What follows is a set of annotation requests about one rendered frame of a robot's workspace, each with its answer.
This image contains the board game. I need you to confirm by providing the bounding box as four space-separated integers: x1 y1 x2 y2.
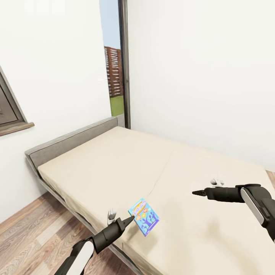
128 197 160 237

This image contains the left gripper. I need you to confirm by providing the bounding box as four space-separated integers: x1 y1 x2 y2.
102 216 135 246

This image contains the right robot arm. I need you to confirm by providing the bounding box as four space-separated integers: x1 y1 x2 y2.
192 178 275 242

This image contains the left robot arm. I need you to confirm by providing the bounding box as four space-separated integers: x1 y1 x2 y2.
54 208 135 275

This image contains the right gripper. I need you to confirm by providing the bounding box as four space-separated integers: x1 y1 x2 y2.
192 187 232 202

